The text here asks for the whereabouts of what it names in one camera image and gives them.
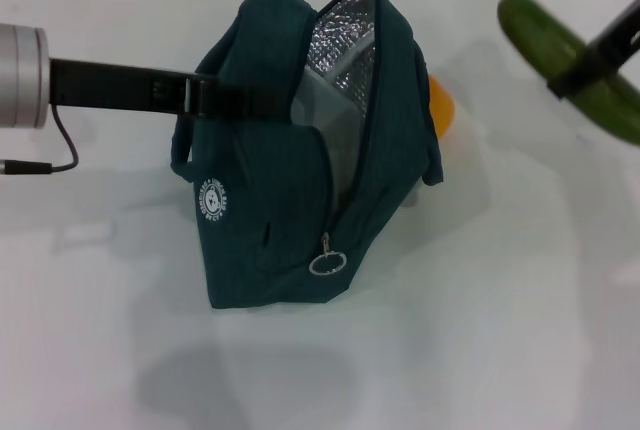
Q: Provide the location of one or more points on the green cucumber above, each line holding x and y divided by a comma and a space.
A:
545, 35

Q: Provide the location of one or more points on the orange yellow pear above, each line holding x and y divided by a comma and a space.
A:
444, 107

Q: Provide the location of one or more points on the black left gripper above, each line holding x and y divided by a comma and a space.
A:
115, 87

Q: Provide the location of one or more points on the dark teal insulated lunch bag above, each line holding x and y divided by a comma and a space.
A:
390, 160

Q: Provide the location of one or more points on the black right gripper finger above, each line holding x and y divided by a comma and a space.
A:
595, 67

